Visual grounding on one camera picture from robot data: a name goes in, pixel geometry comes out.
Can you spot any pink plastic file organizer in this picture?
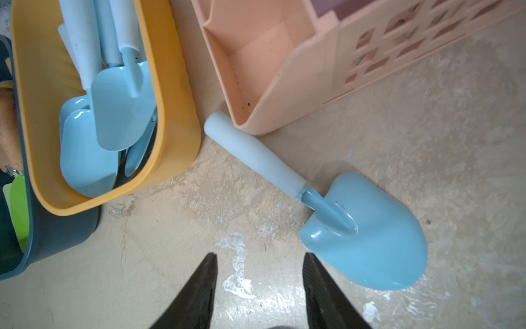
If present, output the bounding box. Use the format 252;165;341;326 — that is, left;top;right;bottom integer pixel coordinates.
193;0;525;135

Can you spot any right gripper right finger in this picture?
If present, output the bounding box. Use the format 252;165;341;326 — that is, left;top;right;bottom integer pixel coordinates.
302;252;371;328

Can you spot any dark teal storage box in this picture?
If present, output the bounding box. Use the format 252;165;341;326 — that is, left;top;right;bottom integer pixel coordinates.
1;36;100;280

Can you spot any yellow storage box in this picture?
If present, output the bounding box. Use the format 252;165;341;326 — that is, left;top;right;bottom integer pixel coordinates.
10;1;201;216

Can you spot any blue shovel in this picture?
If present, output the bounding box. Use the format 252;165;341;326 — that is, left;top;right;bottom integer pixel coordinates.
58;23;89;138
94;0;123;68
59;1;119;198
91;1;156;152
124;110;158;177
204;111;428;291

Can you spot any green shovel wooden handle hidden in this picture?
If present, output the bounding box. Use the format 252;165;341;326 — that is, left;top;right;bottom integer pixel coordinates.
1;89;25;175

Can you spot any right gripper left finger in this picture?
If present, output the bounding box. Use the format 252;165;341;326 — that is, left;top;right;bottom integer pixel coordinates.
151;252;218;328

